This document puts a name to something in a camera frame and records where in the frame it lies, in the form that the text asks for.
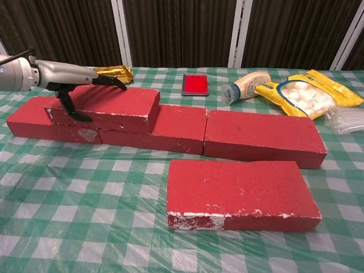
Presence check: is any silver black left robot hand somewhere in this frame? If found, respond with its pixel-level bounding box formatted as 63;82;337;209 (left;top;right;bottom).
30;59;128;122

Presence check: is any red foam brick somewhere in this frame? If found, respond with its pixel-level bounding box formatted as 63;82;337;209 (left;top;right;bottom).
44;85;162;135
98;104;209;156
5;96;104;146
204;109;329;171
167;159;323;232

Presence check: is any gold biscuit packet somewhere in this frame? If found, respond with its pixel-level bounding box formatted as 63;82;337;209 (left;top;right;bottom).
94;65;134;85

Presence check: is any red flat case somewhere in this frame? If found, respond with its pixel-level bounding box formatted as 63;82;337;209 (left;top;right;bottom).
181;73;210;97

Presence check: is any green checked tablecloth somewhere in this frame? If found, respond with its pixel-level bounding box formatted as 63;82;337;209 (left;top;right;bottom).
0;65;364;273

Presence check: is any beige tube with blue cap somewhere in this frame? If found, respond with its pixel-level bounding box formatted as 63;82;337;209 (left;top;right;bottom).
220;71;272;106

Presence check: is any yellow marshmallow bag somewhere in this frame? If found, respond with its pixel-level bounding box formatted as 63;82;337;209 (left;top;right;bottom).
254;69;364;120

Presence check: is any clear plastic bag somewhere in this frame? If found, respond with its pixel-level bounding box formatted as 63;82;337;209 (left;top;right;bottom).
324;107;364;135

